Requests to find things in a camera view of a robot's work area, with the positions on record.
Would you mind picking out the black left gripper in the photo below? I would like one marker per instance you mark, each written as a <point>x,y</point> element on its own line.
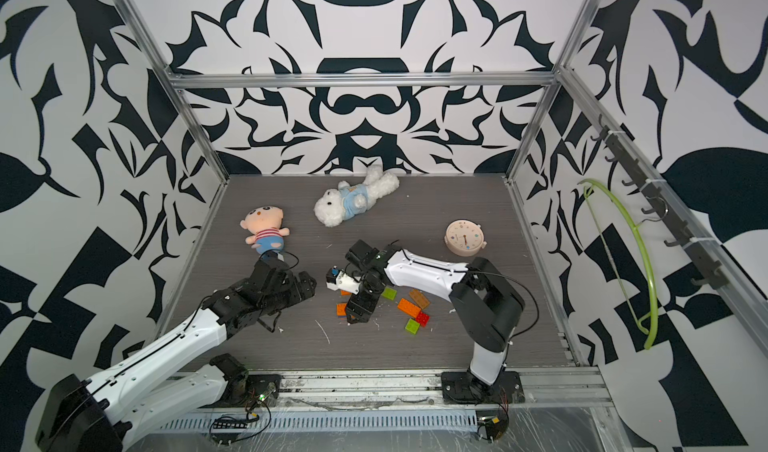
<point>300,293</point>

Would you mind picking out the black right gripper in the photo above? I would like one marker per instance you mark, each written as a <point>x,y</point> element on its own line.
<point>354,303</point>

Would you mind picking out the green 2x4 lego brick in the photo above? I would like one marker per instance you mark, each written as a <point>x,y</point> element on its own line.
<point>389,293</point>

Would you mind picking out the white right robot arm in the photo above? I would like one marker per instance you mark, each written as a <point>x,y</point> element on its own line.
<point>486,302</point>

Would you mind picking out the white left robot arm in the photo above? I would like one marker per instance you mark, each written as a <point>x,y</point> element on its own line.
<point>114,408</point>

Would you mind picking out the tan 2x4 lego brick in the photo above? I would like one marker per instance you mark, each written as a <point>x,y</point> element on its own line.
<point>419,298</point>

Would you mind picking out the lime green 2x2 lego brick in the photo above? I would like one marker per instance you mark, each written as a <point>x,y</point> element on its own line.
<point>412,326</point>

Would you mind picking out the red 2x2 lego brick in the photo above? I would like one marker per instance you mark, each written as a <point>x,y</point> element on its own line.
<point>422,318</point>

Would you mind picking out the plush doll striped shirt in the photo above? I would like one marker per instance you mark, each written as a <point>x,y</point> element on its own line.
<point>265,227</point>

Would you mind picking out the white teddy bear blue shirt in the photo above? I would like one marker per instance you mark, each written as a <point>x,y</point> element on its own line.
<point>347,200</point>

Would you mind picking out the pink round toy clock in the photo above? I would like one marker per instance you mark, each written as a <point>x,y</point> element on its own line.
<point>464,238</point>

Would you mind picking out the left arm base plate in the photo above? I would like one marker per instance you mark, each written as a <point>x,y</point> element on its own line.
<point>247,390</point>

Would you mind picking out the white slotted cable duct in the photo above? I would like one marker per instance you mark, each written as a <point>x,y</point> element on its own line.
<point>457,420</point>

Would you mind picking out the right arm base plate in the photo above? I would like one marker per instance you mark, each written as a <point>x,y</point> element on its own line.
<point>464,388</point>

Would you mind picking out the black wall hook rack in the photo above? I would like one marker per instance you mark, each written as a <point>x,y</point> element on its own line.
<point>661,207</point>

